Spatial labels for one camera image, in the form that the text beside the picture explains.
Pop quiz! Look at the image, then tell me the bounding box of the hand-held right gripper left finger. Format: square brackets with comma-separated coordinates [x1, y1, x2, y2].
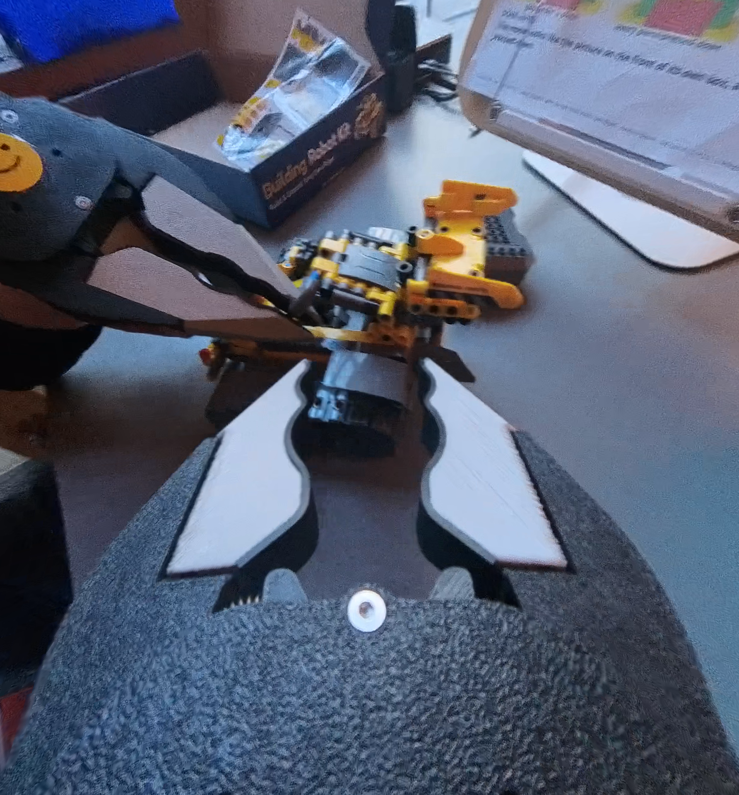
[164, 359, 314, 575]

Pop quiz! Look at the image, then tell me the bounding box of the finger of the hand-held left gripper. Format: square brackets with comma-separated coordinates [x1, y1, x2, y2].
[141, 176, 303, 313]
[64, 246, 318, 341]

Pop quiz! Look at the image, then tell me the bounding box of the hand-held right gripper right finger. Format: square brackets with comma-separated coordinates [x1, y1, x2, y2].
[418, 359, 569, 569]

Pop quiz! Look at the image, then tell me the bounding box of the yellow grey toy robot model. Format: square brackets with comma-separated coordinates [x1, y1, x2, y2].
[203, 180, 534, 447]

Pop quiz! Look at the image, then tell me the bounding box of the person's left forearm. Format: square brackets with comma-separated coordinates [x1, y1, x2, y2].
[0, 298, 103, 460]

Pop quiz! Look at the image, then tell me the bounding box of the dark toy kit carton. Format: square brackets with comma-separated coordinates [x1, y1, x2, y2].
[158, 75, 389, 229]

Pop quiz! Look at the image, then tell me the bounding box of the brown cardboard divider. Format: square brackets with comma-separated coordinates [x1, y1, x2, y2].
[0, 0, 488, 134]

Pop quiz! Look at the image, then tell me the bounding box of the black stand device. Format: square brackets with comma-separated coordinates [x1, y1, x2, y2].
[365, 0, 419, 114]

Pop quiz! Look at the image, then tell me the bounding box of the white monitor with stand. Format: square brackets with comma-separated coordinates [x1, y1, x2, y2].
[459, 0, 739, 270]

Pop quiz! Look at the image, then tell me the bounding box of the black cable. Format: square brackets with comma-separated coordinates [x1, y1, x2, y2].
[416, 55, 458, 105]

